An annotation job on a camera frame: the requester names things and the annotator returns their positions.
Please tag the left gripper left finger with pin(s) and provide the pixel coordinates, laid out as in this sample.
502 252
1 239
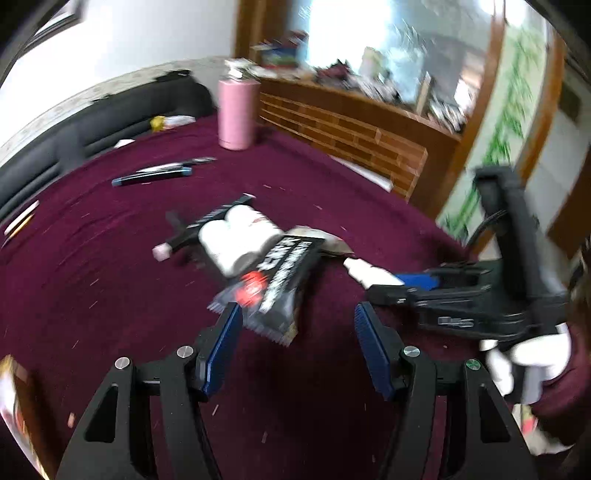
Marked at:
215 348

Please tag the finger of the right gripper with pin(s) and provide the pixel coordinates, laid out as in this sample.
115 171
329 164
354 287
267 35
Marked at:
390 295
420 280

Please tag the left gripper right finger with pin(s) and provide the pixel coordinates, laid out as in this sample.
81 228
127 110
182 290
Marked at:
381 346

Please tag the black snack packet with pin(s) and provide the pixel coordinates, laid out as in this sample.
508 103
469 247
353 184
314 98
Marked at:
269 292

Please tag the white red medicine bottle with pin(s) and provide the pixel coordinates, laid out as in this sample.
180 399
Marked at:
234 242

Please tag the white plastic bottle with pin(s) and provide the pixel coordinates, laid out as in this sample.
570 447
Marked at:
369 275

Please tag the white gloved right hand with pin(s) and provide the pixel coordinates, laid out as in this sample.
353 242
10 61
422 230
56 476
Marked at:
529 363

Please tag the black marker pink cap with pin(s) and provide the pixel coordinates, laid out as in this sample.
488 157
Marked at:
186 234

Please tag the wooden brick pattern cabinet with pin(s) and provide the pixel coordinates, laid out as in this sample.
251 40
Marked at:
386 140

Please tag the teal cap marker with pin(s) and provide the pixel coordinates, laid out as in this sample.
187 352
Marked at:
148 177

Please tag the black silver pen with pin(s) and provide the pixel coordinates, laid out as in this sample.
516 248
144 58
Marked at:
176 165

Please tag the yellow black pen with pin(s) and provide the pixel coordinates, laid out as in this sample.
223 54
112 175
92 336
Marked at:
17 230

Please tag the white pen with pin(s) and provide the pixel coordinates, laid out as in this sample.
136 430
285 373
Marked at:
21 217

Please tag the pink thermos bottle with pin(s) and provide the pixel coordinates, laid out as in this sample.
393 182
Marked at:
238 94

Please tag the black sofa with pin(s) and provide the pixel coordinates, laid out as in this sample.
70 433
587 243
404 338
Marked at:
96 129

